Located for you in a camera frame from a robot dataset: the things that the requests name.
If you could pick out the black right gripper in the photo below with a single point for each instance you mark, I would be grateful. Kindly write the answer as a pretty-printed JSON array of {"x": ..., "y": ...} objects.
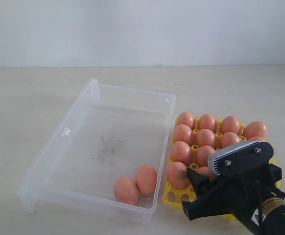
[{"x": 232, "y": 195}]

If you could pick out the brown egg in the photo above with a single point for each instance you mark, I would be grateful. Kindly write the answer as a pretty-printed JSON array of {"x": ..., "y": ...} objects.
[
  {"x": 256, "y": 138},
  {"x": 187, "y": 119},
  {"x": 207, "y": 121},
  {"x": 146, "y": 179},
  {"x": 126, "y": 191},
  {"x": 183, "y": 133},
  {"x": 229, "y": 139},
  {"x": 206, "y": 137},
  {"x": 181, "y": 152},
  {"x": 206, "y": 172},
  {"x": 202, "y": 155},
  {"x": 230, "y": 124},
  {"x": 255, "y": 129},
  {"x": 177, "y": 175}
]

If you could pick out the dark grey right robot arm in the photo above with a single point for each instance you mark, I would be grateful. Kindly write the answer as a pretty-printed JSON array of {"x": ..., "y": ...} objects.
[{"x": 272, "y": 222}]

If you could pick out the yellow plastic egg tray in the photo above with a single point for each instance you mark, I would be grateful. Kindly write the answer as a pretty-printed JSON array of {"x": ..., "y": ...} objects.
[{"x": 173, "y": 196}]

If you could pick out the clear plastic bin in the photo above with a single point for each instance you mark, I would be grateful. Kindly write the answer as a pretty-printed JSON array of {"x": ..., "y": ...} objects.
[{"x": 109, "y": 132}]

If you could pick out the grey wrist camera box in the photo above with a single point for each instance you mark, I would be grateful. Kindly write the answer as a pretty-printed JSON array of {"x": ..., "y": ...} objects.
[{"x": 240, "y": 158}]

